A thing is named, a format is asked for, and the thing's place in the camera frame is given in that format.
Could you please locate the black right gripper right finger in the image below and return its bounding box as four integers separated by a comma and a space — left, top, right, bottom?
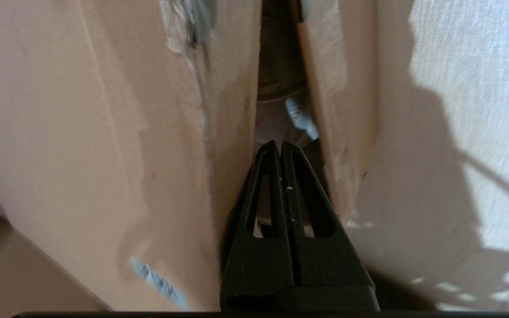
277, 141, 380, 312

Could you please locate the brown cardboard shoe box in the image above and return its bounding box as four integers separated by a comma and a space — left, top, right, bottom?
0, 0, 380, 312

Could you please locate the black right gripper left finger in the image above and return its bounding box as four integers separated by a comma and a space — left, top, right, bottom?
220, 140, 291, 312

